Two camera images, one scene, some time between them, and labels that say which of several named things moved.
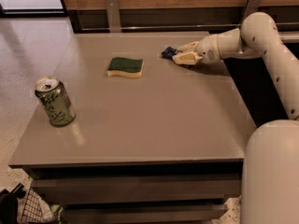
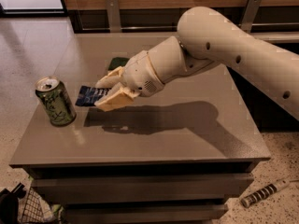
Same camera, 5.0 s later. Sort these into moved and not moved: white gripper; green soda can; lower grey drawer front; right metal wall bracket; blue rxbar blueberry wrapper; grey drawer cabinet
Moved: white gripper; blue rxbar blueberry wrapper
Not moved: grey drawer cabinet; right metal wall bracket; green soda can; lower grey drawer front
